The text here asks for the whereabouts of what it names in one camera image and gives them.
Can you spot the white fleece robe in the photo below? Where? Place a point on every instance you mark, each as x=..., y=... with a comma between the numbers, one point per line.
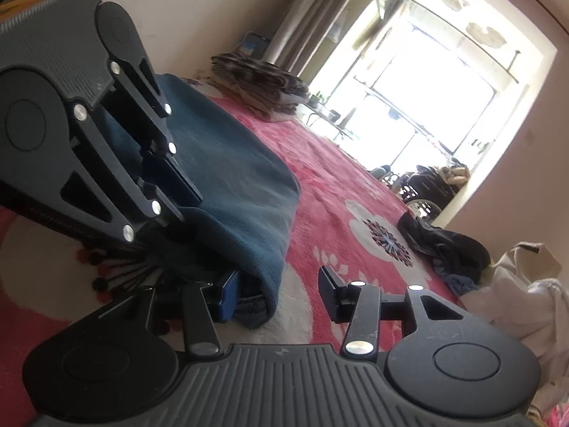
x=536, y=314

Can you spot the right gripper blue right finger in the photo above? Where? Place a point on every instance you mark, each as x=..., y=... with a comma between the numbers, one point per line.
x=357, y=304

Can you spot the folding side table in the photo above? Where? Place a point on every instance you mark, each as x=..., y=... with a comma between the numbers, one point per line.
x=331, y=117

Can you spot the folded beige grey clothes stack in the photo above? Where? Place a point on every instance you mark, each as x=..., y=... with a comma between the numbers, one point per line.
x=267, y=104

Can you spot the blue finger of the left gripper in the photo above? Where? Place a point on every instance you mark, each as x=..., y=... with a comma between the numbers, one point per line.
x=131, y=203
x=142, y=112

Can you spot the grey curtain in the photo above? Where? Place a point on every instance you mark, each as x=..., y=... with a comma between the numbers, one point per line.
x=306, y=24

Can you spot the pink floral fleece blanket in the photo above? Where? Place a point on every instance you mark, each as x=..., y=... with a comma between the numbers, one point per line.
x=46, y=280

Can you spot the blue denim jeans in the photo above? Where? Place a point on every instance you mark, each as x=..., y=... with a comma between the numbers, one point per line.
x=244, y=222

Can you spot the dark blue clothes pile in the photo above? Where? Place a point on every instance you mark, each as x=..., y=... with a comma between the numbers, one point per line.
x=456, y=259

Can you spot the cardboard box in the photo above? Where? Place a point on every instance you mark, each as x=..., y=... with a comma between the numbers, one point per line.
x=527, y=262

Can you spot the black wheelchair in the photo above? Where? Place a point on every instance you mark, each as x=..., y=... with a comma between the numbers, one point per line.
x=428, y=190

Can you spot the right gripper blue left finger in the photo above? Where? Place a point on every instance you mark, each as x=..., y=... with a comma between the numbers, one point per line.
x=204, y=304

